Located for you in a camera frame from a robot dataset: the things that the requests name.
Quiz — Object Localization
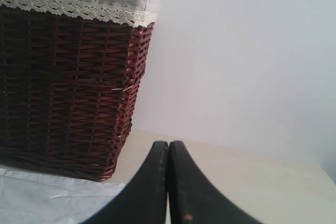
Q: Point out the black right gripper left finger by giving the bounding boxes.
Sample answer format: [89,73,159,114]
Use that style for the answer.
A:
[84,141,168,224]

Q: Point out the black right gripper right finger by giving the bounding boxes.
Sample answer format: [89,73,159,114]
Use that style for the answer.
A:
[167,141,260,224]

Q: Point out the white t-shirt with red print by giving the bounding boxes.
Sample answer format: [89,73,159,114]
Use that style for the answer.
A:
[1,167,125,223]

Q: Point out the dark brown wicker basket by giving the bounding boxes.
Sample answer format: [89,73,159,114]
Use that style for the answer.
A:
[1,6,154,182]

